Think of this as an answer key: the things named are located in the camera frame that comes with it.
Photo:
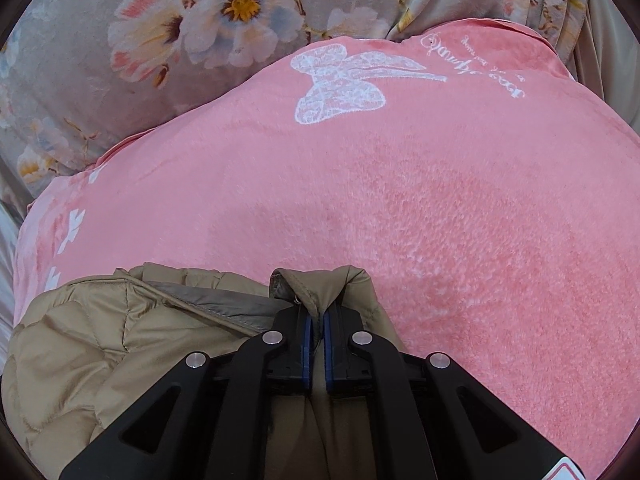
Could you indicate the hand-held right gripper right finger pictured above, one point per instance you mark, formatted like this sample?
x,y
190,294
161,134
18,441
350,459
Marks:
x,y
329,345

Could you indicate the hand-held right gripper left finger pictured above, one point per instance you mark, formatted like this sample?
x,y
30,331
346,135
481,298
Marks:
x,y
305,345

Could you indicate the khaki quilted jacket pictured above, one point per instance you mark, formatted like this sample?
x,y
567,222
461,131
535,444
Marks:
x,y
75,350

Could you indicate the pink fleece blanket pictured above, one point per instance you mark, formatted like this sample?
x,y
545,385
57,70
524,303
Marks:
x,y
400,210

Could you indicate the white satin curtain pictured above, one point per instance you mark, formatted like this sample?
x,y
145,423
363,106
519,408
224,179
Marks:
x,y
6,260

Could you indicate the grey floral quilt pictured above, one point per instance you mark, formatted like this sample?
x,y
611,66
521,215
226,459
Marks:
x,y
90,85

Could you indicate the beige curtain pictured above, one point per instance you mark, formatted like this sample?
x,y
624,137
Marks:
x,y
610,50

